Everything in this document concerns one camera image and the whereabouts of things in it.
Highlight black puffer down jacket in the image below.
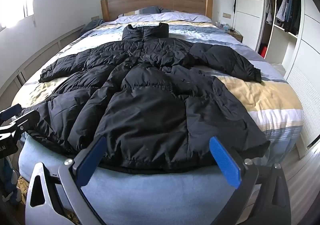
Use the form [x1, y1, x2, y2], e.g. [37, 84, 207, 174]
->
[28, 23, 270, 174]

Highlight hanging dark clothes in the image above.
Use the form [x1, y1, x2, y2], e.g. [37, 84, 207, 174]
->
[266, 0, 302, 36]

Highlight striped blue yellow duvet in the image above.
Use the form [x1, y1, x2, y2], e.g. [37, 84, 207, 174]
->
[15, 13, 303, 155]

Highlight red bag in wardrobe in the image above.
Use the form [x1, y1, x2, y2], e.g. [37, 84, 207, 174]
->
[258, 43, 268, 58]

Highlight wooden bedside table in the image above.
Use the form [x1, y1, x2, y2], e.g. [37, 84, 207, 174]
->
[226, 29, 243, 43]

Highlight wooden bed headboard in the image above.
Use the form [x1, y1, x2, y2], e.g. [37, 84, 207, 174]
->
[100, 0, 213, 22]

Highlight white open wardrobe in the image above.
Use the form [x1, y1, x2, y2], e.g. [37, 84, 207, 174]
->
[233, 0, 319, 155]

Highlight dark blue pillow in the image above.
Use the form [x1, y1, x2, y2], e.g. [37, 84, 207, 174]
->
[134, 6, 173, 15]

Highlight beige wall switch plate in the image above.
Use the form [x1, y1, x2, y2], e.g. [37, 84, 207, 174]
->
[222, 13, 231, 19]

